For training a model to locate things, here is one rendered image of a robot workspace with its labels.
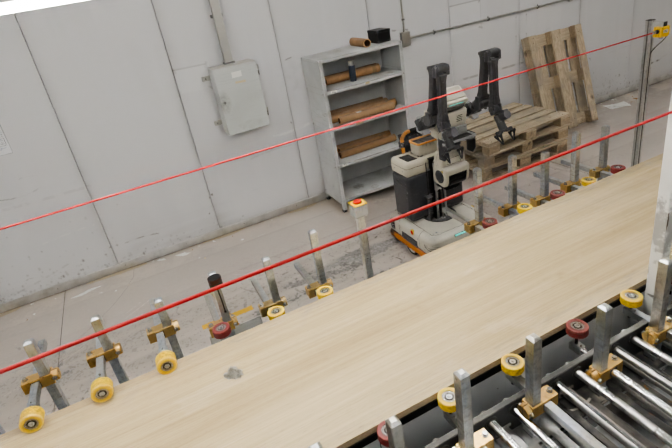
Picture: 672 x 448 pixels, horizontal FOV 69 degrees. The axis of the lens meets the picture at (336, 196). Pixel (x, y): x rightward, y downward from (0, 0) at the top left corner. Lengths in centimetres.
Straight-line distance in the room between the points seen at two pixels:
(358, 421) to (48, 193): 370
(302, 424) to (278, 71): 367
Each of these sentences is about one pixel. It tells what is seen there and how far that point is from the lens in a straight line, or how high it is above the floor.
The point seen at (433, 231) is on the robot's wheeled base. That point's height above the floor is 28.
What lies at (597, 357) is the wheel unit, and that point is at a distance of 204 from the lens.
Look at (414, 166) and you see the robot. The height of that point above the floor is 78.
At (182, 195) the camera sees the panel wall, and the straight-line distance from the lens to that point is 492.
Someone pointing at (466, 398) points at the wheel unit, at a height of 106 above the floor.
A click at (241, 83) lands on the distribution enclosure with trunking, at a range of 455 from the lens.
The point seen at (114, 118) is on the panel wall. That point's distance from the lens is 468.
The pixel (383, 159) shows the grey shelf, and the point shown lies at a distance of 558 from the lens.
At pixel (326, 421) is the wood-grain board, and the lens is 181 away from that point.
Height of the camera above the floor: 227
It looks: 25 degrees down
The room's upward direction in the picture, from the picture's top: 10 degrees counter-clockwise
